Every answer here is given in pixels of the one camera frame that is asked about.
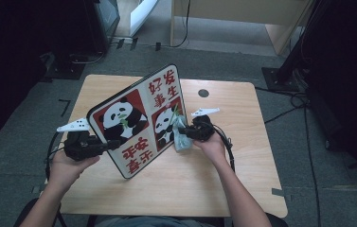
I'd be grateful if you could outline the long black floor cable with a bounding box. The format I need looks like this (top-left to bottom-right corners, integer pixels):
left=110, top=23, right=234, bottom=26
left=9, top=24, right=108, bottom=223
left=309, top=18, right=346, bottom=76
left=303, top=103, right=322, bottom=227

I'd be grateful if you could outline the light blue cloth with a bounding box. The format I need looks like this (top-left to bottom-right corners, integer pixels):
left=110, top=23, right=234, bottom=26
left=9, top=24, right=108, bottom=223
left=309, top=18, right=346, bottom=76
left=170, top=113, right=195, bottom=152

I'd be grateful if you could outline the dark monitor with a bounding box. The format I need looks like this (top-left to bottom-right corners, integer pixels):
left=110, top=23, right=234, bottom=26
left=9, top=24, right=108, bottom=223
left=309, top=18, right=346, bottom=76
left=84, top=0, right=121, bottom=55

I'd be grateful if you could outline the black angled floor tape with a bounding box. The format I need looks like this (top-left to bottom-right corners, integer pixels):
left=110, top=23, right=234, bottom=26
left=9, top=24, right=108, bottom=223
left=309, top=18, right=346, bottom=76
left=58, top=98, right=72, bottom=118

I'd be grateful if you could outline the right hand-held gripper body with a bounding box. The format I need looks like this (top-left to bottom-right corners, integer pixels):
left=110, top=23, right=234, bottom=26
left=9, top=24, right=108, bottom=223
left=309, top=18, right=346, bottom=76
left=188, top=107, right=222, bottom=142

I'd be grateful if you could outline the left hand-held gripper cable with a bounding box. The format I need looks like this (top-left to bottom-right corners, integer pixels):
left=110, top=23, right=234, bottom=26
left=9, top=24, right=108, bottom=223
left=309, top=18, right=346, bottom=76
left=45, top=131, right=69, bottom=227

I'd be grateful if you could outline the dark curtain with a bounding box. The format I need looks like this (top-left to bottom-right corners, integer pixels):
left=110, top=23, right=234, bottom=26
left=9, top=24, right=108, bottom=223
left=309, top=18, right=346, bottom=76
left=0, top=0, right=96, bottom=146
left=305, top=0, right=357, bottom=190

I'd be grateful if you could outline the thin dark floor cable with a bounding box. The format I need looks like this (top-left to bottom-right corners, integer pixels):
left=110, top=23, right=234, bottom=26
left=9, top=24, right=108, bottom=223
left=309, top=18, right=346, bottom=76
left=69, top=51, right=105, bottom=65

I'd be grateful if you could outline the hand-held gripper cable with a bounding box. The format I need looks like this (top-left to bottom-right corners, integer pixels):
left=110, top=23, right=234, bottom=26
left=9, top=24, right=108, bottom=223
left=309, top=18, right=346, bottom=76
left=45, top=131, right=69, bottom=227
left=211, top=123, right=237, bottom=173

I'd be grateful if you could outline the person's left hand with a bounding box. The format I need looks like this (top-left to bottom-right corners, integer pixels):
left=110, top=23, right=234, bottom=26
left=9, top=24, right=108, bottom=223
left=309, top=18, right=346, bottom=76
left=48, top=150, right=100, bottom=193

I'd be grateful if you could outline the hanging black cable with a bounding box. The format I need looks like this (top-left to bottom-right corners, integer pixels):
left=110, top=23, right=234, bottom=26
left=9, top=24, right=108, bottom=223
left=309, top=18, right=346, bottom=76
left=170, top=0, right=192, bottom=49

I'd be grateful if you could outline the person's right hand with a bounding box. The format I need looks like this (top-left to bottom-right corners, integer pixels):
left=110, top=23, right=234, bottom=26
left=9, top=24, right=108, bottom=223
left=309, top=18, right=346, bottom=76
left=193, top=131, right=227, bottom=166

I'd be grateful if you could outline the right hand-held gripper cable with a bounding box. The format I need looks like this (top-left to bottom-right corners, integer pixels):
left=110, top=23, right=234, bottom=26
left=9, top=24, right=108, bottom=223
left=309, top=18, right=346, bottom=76
left=211, top=123, right=237, bottom=173

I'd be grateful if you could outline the light wooden desk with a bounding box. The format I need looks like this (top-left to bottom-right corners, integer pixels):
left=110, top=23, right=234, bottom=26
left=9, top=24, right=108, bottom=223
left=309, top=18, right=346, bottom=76
left=170, top=0, right=313, bottom=57

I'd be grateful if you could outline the dark stand base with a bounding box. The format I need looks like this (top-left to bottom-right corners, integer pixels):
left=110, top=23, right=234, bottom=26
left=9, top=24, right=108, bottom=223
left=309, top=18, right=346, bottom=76
left=39, top=51, right=86, bottom=80

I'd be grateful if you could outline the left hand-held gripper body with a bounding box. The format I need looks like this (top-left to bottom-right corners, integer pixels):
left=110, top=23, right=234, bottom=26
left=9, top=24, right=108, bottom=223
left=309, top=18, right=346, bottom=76
left=56, top=117, right=106, bottom=162

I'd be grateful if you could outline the panda picture sign board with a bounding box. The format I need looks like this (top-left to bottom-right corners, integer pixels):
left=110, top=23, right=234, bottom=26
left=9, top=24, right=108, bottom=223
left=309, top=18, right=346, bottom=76
left=85, top=63, right=188, bottom=180

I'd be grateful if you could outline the white panel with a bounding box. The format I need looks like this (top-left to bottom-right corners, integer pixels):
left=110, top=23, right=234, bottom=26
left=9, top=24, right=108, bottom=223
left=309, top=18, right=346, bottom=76
left=130, top=0, right=160, bottom=38

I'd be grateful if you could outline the black metal stand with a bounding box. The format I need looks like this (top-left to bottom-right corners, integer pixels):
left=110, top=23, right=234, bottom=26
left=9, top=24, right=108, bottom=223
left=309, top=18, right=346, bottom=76
left=260, top=0, right=330, bottom=93

